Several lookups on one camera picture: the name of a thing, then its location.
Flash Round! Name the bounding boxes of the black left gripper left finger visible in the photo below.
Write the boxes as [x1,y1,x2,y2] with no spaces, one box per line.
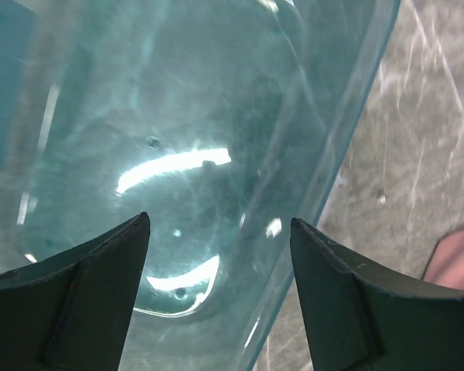
[0,213,150,370]

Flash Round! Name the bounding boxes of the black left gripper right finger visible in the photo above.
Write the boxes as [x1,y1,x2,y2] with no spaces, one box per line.
[290,219,464,370]

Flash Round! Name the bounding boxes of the pink t shirt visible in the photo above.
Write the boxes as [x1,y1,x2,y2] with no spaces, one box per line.
[423,227,464,291]

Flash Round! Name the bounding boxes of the teal transparent plastic bin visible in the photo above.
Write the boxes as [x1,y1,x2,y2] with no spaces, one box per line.
[0,1,399,370]

